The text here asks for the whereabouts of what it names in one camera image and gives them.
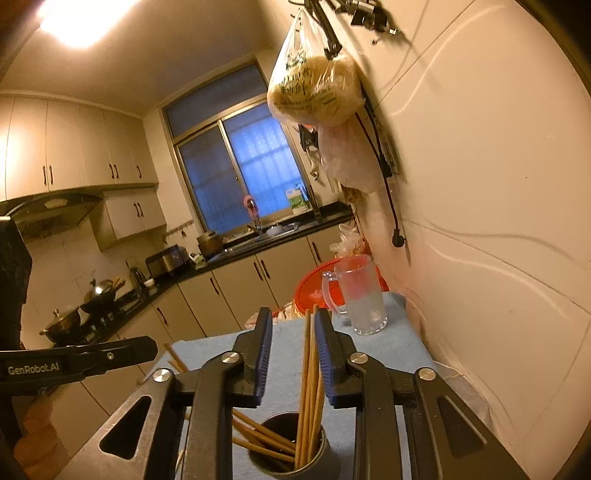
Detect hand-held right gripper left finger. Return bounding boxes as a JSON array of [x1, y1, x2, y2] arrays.
[[55, 306, 274, 480]]

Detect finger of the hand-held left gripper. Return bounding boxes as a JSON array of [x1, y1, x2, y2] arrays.
[[68, 335, 159, 378]]

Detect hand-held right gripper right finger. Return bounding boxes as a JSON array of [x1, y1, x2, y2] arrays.
[[314, 308, 532, 480]]

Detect group of bamboo chopsticks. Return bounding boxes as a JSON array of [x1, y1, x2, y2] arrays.
[[231, 310, 326, 472]]

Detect wooden chopsticks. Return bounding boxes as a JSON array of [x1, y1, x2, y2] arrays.
[[163, 343, 188, 372]]

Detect black chopstick holder cup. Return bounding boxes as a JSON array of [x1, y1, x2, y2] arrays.
[[248, 412, 342, 480]]

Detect person's left hand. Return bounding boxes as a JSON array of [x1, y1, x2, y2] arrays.
[[14, 396, 64, 467]]

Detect black gas stove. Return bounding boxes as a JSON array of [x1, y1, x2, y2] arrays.
[[44, 295, 139, 347]]

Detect plastic wrapped food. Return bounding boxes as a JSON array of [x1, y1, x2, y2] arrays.
[[245, 302, 305, 329]]

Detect steel pot with lid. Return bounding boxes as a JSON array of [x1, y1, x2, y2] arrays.
[[39, 307, 86, 344]]

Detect dark metal wok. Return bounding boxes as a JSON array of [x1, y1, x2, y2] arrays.
[[81, 277, 125, 315]]

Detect blue table cloth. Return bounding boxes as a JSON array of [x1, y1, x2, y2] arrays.
[[139, 292, 435, 480]]

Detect dark kettle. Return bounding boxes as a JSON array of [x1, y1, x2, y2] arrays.
[[129, 267, 148, 298]]

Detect red plastic basket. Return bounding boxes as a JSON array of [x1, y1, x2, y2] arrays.
[[294, 258, 391, 324]]

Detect clear glass mug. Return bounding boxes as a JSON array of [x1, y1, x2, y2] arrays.
[[321, 254, 389, 337]]

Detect cream kitchen base cabinets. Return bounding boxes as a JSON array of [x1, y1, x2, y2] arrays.
[[18, 224, 356, 462]]

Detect silver countertop appliance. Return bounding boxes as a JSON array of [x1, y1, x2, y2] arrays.
[[145, 246, 188, 278]]

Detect crumpled clear plastic bag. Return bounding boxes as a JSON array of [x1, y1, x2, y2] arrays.
[[329, 222, 366, 259]]

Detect dark cooking pot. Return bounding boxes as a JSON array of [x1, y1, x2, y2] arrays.
[[196, 231, 225, 259]]

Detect black kitchen countertop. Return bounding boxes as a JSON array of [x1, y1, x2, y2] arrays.
[[41, 210, 354, 347]]

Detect pink-tipped sink faucet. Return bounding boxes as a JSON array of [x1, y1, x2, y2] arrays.
[[244, 195, 264, 234]]

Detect range hood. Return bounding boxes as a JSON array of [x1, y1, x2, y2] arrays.
[[0, 191, 105, 241]]

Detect tall metal tap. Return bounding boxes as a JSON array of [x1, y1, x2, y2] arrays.
[[305, 182, 324, 224]]

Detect green and white bottle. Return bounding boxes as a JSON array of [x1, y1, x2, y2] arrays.
[[285, 187, 311, 215]]

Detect kitchen window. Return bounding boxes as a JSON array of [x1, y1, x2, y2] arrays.
[[161, 62, 319, 236]]

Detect thin clear plastic bag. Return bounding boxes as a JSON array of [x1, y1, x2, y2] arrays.
[[318, 117, 386, 195]]

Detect plastic bag of yellow food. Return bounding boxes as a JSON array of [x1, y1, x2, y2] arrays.
[[267, 7, 365, 127]]

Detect ceiling light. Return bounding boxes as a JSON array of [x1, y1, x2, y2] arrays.
[[39, 0, 139, 47]]

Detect black metal clamp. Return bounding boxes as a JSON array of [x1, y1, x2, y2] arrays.
[[342, 0, 402, 35]]

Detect small cream wall cabinet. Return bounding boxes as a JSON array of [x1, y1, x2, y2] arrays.
[[90, 187, 168, 252]]

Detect black cable with plug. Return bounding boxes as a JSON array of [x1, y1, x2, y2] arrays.
[[355, 112, 408, 250]]

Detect cream upper wall cabinets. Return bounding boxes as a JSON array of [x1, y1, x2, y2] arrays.
[[0, 95, 160, 201]]

